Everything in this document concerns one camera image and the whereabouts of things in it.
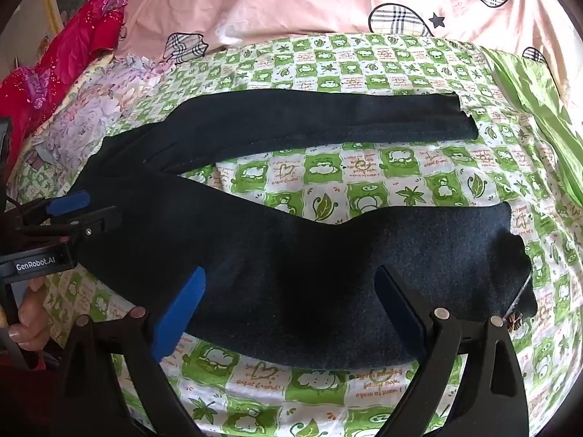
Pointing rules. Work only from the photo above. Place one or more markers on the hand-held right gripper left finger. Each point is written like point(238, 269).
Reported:
point(182, 309)

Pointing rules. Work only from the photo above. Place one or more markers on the pink quilt with plaid hearts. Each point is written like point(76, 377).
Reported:
point(328, 0)

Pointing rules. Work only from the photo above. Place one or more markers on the person's left hand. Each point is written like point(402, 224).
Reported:
point(32, 323)

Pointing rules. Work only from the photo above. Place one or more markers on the dark navy pants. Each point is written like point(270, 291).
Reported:
point(291, 273)

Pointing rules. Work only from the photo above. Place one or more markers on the red sparkly cloth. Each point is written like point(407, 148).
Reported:
point(68, 54)

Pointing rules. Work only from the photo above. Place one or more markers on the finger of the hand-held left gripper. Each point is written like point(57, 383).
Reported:
point(91, 225)
point(68, 202)

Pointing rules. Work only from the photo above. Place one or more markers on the pale floral cloth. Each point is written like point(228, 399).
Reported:
point(100, 109)

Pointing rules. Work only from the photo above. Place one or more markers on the green checkered bedsheet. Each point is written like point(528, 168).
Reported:
point(410, 177)

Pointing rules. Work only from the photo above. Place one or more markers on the plain green cloth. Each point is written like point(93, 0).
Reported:
point(542, 104)

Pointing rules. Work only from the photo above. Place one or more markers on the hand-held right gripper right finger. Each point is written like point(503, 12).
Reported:
point(396, 309)

